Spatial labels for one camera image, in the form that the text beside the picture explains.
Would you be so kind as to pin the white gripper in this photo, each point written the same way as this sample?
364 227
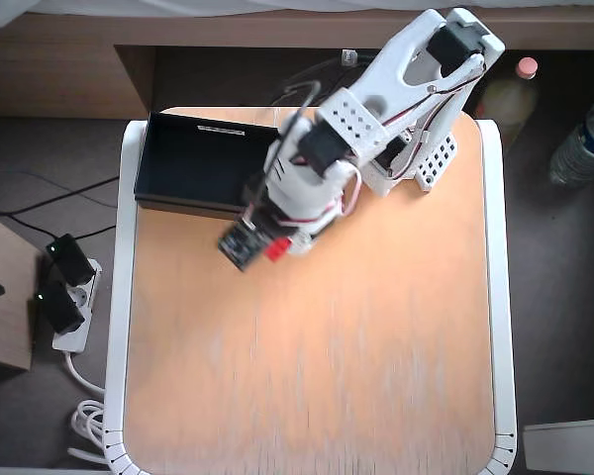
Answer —
301 240

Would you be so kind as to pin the red lego block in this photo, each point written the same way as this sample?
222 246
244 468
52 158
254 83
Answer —
277 250

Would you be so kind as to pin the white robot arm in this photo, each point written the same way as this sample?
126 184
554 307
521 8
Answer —
391 64

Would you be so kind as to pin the black rectangular bin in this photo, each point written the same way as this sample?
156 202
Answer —
193 158

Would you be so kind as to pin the black power adapter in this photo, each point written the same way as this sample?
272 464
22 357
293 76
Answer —
59 307
71 259

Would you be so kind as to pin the white power strip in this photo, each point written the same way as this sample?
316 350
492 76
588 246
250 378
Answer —
74 341

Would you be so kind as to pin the yellow bottle pink cap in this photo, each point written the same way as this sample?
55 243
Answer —
505 99

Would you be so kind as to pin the white bed sheet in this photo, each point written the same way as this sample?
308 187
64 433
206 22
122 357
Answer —
128 5

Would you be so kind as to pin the clear plastic water bottle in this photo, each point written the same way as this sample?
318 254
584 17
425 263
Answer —
579 148

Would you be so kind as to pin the wooden side box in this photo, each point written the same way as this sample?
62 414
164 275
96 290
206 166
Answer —
5 321

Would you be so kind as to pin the grey flat box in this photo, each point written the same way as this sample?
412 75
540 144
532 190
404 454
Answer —
569 447

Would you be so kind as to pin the black wrist camera board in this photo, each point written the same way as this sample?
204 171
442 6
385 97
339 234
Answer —
238 247

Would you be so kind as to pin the white table frame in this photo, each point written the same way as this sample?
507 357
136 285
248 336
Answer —
116 297

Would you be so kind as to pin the brown wooden bed frame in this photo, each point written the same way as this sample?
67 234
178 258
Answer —
54 74

